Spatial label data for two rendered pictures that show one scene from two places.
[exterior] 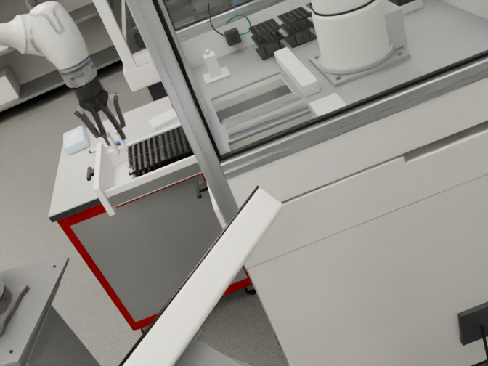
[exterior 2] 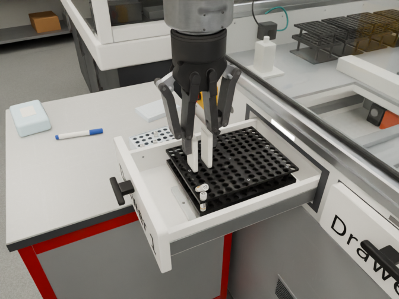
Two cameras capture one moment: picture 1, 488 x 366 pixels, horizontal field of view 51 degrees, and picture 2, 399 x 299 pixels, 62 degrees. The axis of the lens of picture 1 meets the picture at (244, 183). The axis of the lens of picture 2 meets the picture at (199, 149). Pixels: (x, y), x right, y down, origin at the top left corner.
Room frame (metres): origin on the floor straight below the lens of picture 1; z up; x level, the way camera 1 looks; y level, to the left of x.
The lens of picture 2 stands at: (0.97, 0.49, 1.33)
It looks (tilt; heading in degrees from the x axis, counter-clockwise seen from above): 37 degrees down; 335
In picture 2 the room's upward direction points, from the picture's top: straight up
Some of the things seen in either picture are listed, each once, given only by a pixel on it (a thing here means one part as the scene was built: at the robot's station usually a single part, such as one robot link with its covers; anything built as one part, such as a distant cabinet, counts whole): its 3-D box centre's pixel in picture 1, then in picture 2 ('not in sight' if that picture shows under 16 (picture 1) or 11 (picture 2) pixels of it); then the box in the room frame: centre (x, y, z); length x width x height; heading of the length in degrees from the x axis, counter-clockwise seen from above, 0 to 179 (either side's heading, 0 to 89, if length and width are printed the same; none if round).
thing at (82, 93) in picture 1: (91, 95); (198, 59); (1.37, 0.30, 1.16); 0.08 x 0.07 x 0.09; 90
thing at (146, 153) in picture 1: (165, 155); (228, 169); (1.43, 0.20, 0.87); 0.22 x 0.18 x 0.06; 90
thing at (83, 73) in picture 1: (78, 72); (198, 3); (1.37, 0.30, 1.23); 0.09 x 0.09 x 0.06
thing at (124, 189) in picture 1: (168, 155); (232, 170); (1.43, 0.19, 0.86); 0.40 x 0.26 x 0.06; 90
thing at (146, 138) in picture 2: not in sight; (154, 143); (1.72, 0.28, 0.78); 0.12 x 0.08 x 0.04; 95
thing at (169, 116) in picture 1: (165, 118); (157, 109); (1.92, 0.20, 0.77); 0.13 x 0.09 x 0.02; 103
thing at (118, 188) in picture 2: (93, 172); (123, 188); (1.43, 0.43, 0.91); 0.07 x 0.04 x 0.01; 0
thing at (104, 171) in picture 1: (105, 176); (139, 196); (1.43, 0.40, 0.87); 0.29 x 0.02 x 0.11; 0
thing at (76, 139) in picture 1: (75, 139); (29, 117); (2.02, 0.59, 0.78); 0.15 x 0.10 x 0.04; 7
